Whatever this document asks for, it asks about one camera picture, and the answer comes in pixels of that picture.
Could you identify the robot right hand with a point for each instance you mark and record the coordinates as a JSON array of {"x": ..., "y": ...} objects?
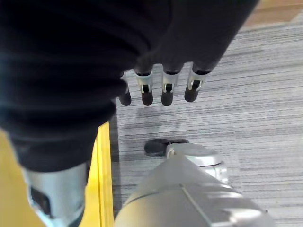
[{"x": 71, "y": 59}]

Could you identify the dark robot foot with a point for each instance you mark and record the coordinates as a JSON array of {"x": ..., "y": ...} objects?
[{"x": 155, "y": 147}]

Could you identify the silver robot leg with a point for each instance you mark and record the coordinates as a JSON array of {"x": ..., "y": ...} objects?
[{"x": 189, "y": 189}]

